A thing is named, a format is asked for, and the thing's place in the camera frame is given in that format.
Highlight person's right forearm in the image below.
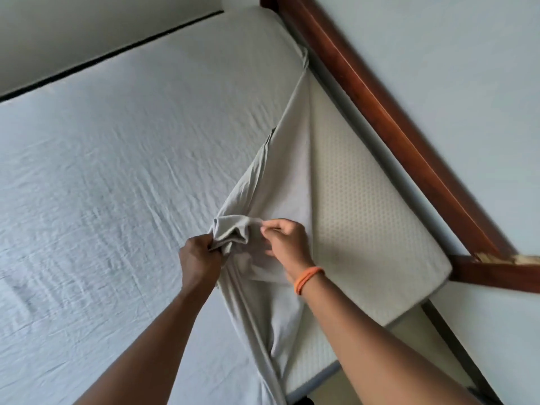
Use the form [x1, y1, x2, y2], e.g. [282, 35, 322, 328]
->
[297, 273, 480, 405]

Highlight white honeycomb mattress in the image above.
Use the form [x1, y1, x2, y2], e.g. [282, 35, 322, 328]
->
[280, 73, 453, 401]

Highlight person's left hand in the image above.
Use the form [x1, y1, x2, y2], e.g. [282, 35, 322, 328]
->
[178, 233, 224, 294]

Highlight orange wrist band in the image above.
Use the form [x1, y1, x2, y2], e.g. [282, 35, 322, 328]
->
[294, 266, 326, 296]

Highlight brown wooden bed headboard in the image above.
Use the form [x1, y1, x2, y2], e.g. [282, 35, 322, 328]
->
[259, 0, 540, 295]

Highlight person's right hand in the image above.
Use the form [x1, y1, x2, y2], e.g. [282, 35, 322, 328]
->
[260, 218, 316, 283]

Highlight person's left forearm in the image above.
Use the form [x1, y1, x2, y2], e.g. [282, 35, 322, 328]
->
[74, 282, 222, 405]

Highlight grey bed sheet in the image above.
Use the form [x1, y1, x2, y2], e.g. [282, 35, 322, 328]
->
[0, 6, 315, 405]

